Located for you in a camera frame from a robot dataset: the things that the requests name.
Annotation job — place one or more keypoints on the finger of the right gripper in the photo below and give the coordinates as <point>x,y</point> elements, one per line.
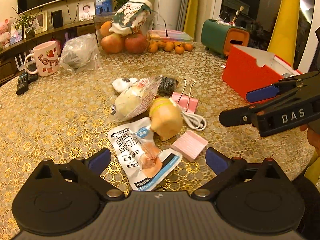
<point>244,115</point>
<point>308,83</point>

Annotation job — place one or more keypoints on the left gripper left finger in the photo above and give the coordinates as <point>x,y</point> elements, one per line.
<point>89,170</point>

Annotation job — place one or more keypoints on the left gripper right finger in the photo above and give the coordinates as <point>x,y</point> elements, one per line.
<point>229,171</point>

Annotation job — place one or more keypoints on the chicken breast snack packet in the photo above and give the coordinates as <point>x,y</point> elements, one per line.
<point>143,162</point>

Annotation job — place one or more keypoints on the yellow squishy bun toy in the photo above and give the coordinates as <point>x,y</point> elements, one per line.
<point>166,119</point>

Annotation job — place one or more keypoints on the red cardboard box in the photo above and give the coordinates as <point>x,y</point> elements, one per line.
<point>249,69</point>

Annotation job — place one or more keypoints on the pink binder clip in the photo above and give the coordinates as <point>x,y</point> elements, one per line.
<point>184,98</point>

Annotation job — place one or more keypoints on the green orange tissue box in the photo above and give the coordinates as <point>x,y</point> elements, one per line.
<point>219,37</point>

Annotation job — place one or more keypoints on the packaged white bread bun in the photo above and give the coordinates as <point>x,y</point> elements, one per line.
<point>136,99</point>

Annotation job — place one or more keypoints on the small black wrapped packet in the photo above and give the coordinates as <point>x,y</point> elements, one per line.
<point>167,86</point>

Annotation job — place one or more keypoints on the small mandarin orange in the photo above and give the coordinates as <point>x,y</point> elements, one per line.
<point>179,50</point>
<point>169,46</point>
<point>188,47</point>

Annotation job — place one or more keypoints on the white plush toy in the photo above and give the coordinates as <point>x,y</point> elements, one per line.
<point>123,84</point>

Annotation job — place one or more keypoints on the black remote control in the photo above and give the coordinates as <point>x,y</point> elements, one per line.
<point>23,82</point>

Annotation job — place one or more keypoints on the clear plastic bag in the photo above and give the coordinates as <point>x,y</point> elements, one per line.
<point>80,54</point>

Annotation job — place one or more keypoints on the pink strawberry mug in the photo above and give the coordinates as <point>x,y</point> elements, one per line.
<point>46,59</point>

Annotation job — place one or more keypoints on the pastel flat plastic case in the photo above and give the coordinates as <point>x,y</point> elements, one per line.
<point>170,35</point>

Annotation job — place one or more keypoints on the red apple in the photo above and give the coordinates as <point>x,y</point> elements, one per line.
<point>112,44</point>
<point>136,43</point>

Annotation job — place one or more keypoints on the wooden tv cabinet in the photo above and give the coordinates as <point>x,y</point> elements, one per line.
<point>13,56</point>

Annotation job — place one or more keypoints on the clear fruit container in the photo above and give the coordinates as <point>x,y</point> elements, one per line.
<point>103,23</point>

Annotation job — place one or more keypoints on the framed portrait photo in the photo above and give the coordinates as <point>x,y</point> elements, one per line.
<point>86,11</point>

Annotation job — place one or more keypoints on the potted green plant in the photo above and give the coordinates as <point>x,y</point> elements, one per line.
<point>26,22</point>

